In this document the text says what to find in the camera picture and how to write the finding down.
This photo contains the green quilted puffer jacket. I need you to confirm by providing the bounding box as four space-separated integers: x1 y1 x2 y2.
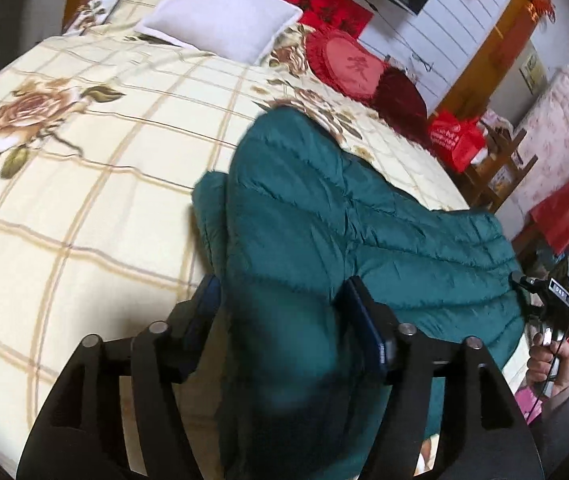
192 107 524 479

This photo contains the person's right hand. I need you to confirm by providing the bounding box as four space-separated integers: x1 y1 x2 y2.
526 333 569 399

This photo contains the red cloth on right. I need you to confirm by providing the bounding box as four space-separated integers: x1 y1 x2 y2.
529 182 569 255

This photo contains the wooden shelf rack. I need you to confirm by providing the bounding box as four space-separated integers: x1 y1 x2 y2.
459 122 538 212

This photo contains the pink floral rolled mattress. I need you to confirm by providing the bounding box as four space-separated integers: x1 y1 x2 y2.
510 65 569 222

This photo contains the red shopping bag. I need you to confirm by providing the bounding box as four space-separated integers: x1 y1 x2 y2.
429 110 486 174

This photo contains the floral checked bed sheet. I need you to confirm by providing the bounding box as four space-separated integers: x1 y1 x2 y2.
0 0 465 474

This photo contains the dark red velvet cushion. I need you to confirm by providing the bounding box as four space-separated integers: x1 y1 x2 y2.
372 66 431 148

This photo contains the red heart cushion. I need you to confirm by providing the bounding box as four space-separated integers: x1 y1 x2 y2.
306 29 389 104

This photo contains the white square pillow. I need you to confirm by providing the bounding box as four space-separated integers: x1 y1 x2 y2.
135 0 303 65

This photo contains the red calligraphy banner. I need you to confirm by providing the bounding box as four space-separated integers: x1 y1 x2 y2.
284 0 373 39

